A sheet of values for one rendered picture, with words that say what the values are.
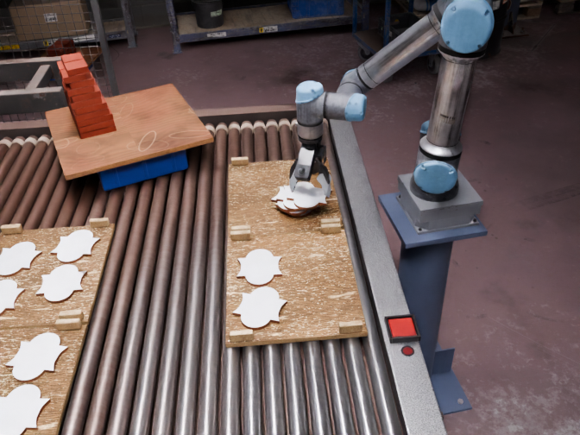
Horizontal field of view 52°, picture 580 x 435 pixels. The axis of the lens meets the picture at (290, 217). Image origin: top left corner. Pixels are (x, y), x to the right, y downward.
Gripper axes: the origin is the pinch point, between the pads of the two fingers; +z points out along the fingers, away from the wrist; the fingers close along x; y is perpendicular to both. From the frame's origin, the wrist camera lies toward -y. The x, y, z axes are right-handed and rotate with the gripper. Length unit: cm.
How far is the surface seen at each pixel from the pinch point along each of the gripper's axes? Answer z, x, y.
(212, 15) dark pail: 74, 189, 348
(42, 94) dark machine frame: -2, 124, 39
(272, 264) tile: 4.8, 3.0, -28.4
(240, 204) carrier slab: 5.9, 22.5, -2.4
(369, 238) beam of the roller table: 8.0, -20.4, -6.8
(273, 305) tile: 4.8, -2.1, -43.1
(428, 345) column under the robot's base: 69, -42, 11
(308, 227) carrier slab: 5.9, -1.9, -8.6
